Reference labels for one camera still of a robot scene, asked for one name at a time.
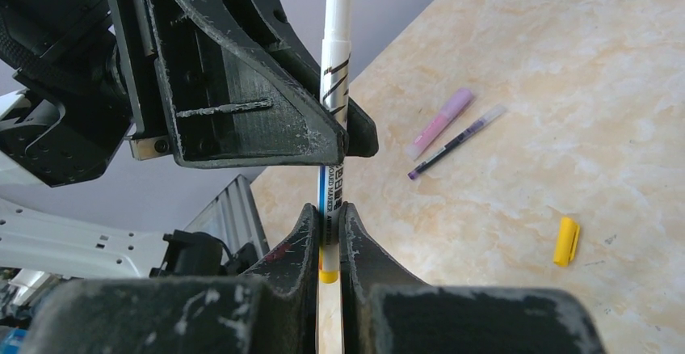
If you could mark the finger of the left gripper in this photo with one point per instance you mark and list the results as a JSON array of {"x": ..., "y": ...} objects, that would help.
[
  {"x": 266, "y": 23},
  {"x": 194, "y": 77}
]

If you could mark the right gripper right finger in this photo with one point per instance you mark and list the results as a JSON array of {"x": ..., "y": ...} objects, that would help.
[{"x": 387, "y": 309}]

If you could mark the yellow pen cap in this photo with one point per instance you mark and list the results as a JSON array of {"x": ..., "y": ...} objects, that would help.
[{"x": 566, "y": 243}]

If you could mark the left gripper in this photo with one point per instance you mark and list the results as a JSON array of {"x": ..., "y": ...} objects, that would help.
[{"x": 77, "y": 110}]

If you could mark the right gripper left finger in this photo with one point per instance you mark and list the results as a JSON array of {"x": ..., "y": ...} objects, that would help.
[{"x": 269, "y": 308}]

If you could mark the white yellow marker pen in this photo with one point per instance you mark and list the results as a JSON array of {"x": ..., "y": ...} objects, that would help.
[{"x": 334, "y": 97}]

